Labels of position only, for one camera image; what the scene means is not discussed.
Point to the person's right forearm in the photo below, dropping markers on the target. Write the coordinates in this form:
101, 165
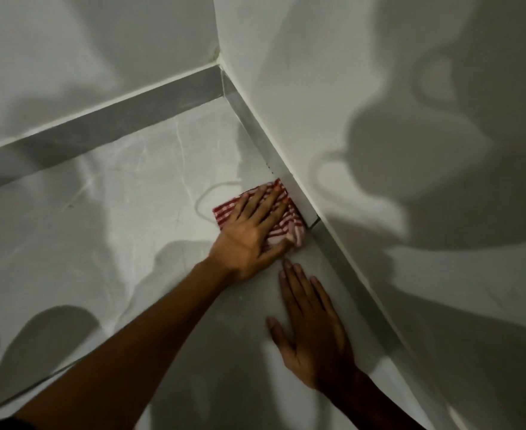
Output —
370, 407

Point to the grey baseboard strip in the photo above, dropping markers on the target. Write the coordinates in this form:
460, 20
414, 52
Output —
334, 264
110, 125

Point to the person's left forearm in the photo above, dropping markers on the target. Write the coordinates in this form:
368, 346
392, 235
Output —
124, 353

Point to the person's left middle finger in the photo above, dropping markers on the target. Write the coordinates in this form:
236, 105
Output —
268, 205

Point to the person's right thumb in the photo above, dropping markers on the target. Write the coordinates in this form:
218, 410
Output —
278, 332

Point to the red white striped cloth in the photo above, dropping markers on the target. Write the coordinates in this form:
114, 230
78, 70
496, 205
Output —
285, 221

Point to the person's right middle finger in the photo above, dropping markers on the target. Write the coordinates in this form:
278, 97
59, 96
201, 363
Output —
293, 286

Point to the person's left thumb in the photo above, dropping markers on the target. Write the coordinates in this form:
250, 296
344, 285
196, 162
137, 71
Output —
280, 248

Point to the person's left hand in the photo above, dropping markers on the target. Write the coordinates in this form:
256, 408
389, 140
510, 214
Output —
242, 246

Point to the person's right little finger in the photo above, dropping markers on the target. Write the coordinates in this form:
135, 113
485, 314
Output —
323, 297

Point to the person's right hand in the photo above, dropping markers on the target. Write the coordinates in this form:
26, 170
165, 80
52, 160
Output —
314, 340

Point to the person's left little finger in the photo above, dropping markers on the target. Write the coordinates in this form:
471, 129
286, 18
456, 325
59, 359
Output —
238, 206

